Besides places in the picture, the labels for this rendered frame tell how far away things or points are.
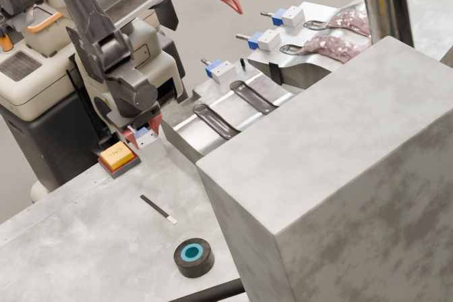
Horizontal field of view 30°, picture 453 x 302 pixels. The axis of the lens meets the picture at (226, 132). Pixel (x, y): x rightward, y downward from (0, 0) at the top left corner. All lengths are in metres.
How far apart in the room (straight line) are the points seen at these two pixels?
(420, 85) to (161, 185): 1.08
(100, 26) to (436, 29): 0.79
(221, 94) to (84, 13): 0.47
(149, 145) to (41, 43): 0.77
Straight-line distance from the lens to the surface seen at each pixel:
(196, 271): 1.74
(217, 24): 3.93
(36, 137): 2.58
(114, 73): 1.72
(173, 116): 2.01
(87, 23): 1.69
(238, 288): 1.60
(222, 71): 2.04
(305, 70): 2.05
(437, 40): 1.99
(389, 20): 1.19
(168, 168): 2.01
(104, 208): 1.99
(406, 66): 1.02
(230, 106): 1.98
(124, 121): 1.80
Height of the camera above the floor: 2.10
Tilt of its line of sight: 39 degrees down
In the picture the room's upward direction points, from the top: 19 degrees counter-clockwise
